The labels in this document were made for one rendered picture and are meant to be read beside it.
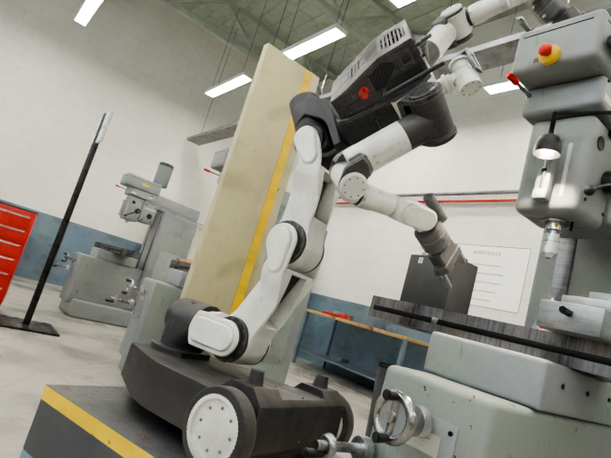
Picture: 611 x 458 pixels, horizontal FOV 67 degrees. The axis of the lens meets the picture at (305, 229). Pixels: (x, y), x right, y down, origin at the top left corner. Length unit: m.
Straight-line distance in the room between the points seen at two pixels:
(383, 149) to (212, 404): 0.78
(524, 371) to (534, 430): 0.13
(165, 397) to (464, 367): 0.83
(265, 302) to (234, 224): 1.33
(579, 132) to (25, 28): 9.55
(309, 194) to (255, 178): 1.37
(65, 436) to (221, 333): 0.50
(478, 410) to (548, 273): 0.98
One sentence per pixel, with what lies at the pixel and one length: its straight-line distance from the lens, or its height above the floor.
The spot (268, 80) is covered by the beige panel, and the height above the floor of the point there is 2.09.
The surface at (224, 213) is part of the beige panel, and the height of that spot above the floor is 1.23.
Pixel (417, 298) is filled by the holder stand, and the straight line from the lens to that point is 1.73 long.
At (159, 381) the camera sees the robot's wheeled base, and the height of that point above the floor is 0.52.
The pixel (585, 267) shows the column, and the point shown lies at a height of 1.26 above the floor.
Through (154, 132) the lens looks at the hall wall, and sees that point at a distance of 10.37.
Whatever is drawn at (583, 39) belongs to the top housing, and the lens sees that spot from 1.65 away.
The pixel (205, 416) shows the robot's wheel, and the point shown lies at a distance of 1.26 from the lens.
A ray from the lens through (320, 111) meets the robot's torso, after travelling 1.58.
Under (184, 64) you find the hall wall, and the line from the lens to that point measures 10.93.
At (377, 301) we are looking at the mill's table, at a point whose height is 0.94.
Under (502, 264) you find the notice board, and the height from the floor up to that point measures 2.13.
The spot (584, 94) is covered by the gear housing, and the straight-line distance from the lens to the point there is 1.66.
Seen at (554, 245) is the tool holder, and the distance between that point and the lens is 1.61.
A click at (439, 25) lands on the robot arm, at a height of 1.93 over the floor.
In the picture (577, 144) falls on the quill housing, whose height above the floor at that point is 1.52.
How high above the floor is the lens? 0.83
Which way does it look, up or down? 10 degrees up
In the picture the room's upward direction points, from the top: 16 degrees clockwise
